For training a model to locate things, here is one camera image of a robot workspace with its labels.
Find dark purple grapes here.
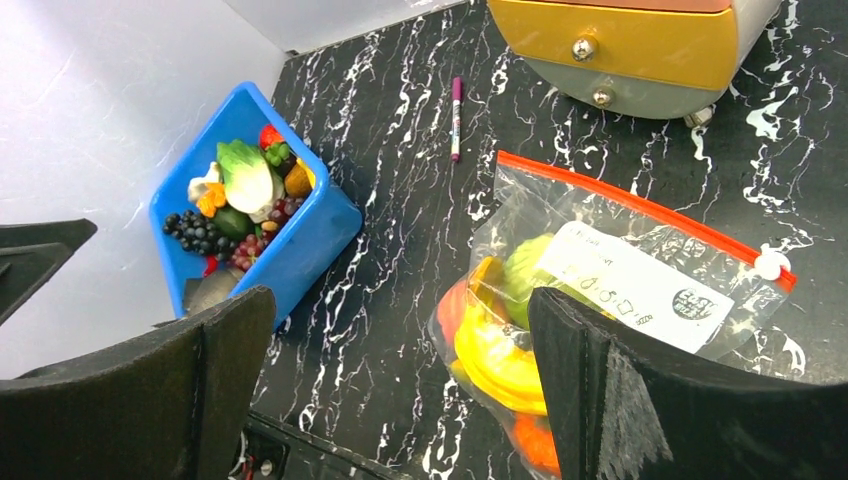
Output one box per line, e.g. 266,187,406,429
161,210,236,261

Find green leafy vegetable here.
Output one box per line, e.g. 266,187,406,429
216,139,285,215

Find white garlic bulb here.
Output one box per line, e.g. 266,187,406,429
187,161,222,204

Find grey toy fish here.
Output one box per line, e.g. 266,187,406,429
182,267,245,316

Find clear zip top bag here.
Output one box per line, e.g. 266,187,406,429
430,151,796,479

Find green cabbage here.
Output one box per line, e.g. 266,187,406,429
502,233,558,330

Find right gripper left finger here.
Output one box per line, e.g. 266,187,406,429
1,287,276,479

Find yellow banana bunch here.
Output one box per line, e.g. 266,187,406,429
453,256,547,416

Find blue plastic bin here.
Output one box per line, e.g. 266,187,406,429
149,82,363,326

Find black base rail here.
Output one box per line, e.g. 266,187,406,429
227,411,410,480

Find dark mangosteen green top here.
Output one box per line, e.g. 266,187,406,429
263,142,297,178

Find brown walnut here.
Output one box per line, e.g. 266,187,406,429
284,160,316,199

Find peach fruit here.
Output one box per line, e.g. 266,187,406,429
436,279,467,347

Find round pastel drawer cabinet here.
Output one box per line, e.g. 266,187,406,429
488,0,781,128

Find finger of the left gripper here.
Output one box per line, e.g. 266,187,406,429
1,219,97,324

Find red grape bunch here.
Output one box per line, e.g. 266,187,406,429
229,232,272,272

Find pink marker pen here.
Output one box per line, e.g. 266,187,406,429
450,77,463,163

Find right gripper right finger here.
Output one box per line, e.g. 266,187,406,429
528,288,847,479

